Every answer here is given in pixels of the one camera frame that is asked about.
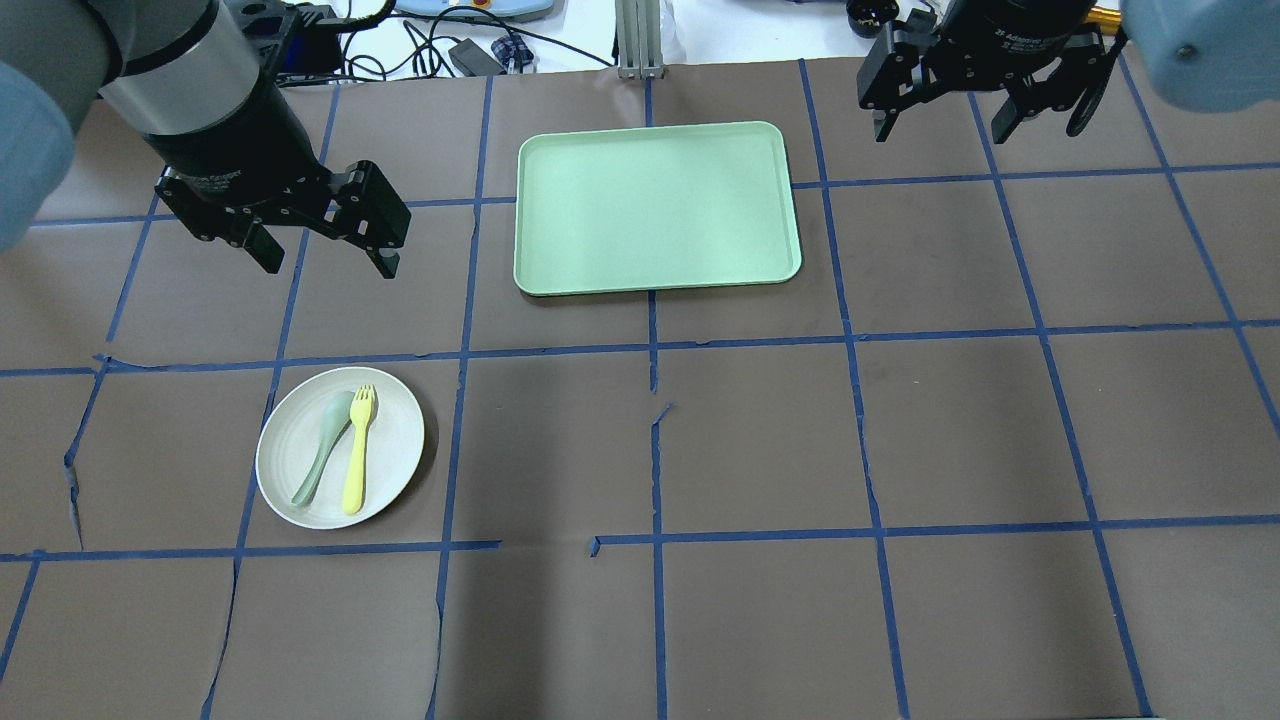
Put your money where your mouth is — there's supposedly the yellow plastic fork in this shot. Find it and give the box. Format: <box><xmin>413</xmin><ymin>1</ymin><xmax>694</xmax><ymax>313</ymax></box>
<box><xmin>340</xmin><ymin>384</ymin><xmax>378</xmax><ymax>515</ymax></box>

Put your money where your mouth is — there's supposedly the green plastic spoon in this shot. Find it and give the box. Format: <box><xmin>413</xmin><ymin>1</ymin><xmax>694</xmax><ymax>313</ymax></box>
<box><xmin>291</xmin><ymin>391</ymin><xmax>355</xmax><ymax>509</ymax></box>

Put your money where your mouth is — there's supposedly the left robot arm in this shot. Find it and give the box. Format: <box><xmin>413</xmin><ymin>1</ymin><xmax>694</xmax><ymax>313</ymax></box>
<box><xmin>1</xmin><ymin>1</ymin><xmax>411</xmax><ymax>279</ymax></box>

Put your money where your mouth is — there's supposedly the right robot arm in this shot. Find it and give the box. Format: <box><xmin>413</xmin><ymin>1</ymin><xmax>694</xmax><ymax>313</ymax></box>
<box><xmin>845</xmin><ymin>1</ymin><xmax>1279</xmax><ymax>143</ymax></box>

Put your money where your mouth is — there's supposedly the light green tray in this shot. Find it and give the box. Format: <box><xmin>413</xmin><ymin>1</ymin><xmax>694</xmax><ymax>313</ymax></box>
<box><xmin>513</xmin><ymin>120</ymin><xmax>803</xmax><ymax>297</ymax></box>

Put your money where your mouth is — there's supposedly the aluminium frame post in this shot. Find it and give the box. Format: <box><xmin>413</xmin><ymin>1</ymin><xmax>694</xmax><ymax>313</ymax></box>
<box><xmin>614</xmin><ymin>0</ymin><xmax>666</xmax><ymax>79</ymax></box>

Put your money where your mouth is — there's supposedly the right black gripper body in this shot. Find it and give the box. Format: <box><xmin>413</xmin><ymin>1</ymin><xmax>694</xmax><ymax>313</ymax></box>
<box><xmin>924</xmin><ymin>20</ymin><xmax>1105</xmax><ymax>94</ymax></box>

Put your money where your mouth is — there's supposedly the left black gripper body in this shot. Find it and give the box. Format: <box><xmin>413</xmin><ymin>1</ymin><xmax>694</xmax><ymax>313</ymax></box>
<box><xmin>155</xmin><ymin>151</ymin><xmax>346</xmax><ymax>246</ymax></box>

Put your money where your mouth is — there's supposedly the white round plate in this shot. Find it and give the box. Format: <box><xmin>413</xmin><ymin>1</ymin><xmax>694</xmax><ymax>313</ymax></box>
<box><xmin>255</xmin><ymin>366</ymin><xmax>428</xmax><ymax>530</ymax></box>

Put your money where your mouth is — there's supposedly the black power adapter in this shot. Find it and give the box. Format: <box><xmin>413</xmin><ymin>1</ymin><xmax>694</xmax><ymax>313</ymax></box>
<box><xmin>448</xmin><ymin>38</ymin><xmax>506</xmax><ymax>77</ymax></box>

